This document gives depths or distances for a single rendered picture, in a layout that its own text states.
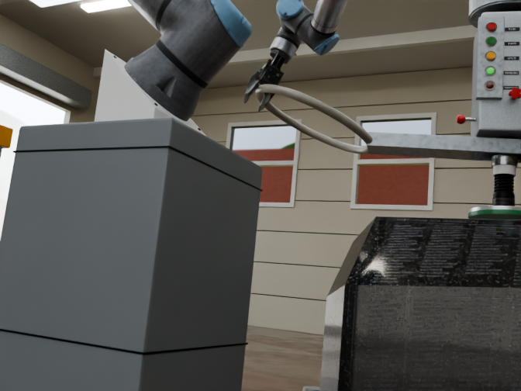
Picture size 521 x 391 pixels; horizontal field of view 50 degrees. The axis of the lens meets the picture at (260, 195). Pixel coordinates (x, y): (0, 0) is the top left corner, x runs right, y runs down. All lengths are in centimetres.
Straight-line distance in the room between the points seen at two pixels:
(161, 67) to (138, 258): 45
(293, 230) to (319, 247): 51
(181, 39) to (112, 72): 17
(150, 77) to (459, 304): 98
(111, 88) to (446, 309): 102
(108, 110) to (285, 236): 759
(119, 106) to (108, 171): 20
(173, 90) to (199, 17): 17
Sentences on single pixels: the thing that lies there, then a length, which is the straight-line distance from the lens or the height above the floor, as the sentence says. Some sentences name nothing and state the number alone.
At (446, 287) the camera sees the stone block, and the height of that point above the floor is 61.
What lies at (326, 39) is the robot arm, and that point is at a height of 137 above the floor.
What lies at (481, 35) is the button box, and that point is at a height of 145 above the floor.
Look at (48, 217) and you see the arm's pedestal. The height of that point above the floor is 65.
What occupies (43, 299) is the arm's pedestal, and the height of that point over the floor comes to 49.
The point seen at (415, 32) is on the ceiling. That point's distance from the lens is 771.
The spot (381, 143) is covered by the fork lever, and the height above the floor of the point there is 109.
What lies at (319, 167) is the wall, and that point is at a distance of 876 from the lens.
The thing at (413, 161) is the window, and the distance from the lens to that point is 837.
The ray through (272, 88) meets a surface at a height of 123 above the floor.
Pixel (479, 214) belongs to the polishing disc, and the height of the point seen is 86.
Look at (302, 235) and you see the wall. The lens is 865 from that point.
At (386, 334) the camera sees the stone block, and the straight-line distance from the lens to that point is 162.
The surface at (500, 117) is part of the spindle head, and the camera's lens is 198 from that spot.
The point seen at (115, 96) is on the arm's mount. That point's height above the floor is 93.
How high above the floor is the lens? 55
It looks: 10 degrees up
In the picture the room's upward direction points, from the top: 5 degrees clockwise
